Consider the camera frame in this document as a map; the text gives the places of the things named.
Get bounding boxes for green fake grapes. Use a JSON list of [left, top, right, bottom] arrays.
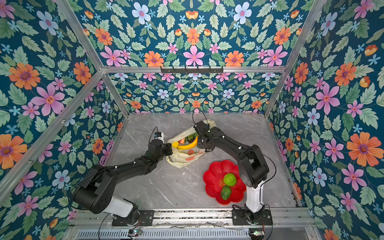
[[186, 133, 197, 144]]

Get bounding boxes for dark green fake avocado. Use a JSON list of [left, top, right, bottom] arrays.
[[221, 186, 232, 201]]

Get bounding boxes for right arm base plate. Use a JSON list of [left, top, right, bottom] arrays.
[[232, 205, 273, 226]]

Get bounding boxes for white vented cable duct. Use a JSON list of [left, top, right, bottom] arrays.
[[75, 229, 251, 240]]

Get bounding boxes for green fake lime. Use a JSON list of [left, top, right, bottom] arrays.
[[223, 173, 237, 187]]

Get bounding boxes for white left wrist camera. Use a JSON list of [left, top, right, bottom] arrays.
[[155, 132, 165, 143]]

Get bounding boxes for red flower-shaped plate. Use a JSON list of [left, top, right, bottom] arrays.
[[203, 160, 246, 206]]

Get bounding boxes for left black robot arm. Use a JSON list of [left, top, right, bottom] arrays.
[[73, 139, 173, 218]]

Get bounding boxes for yellow fake banana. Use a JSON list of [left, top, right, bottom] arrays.
[[177, 137, 198, 150]]

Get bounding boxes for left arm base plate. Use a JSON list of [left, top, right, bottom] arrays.
[[112, 210, 155, 227]]

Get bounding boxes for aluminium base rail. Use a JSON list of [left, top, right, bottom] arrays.
[[69, 207, 315, 229]]

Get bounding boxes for black hook rail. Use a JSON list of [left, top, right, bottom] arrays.
[[160, 67, 224, 74]]

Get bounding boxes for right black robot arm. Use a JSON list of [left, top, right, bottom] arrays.
[[194, 121, 270, 224]]

